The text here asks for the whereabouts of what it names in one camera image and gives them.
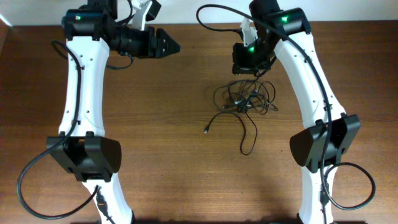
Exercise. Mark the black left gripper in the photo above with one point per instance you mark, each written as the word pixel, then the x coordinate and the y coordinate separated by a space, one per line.
pixel 152 42

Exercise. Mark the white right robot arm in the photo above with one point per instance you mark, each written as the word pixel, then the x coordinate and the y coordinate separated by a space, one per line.
pixel 268 33

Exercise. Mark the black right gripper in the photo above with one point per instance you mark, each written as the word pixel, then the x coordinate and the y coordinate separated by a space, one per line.
pixel 240 65

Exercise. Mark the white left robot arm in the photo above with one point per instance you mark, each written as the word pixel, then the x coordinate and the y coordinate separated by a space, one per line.
pixel 81 147

